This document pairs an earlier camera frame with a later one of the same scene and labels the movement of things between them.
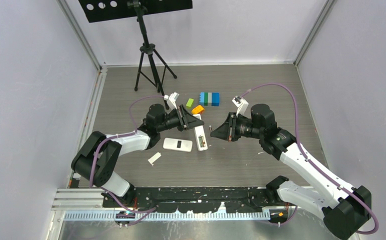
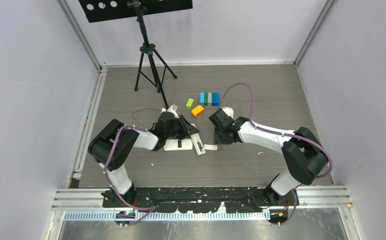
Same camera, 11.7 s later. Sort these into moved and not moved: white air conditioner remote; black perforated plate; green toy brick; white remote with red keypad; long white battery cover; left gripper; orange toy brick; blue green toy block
Moved: long white battery cover; left gripper; white air conditioner remote
Not moved: black perforated plate; orange toy brick; white remote with red keypad; blue green toy block; green toy brick
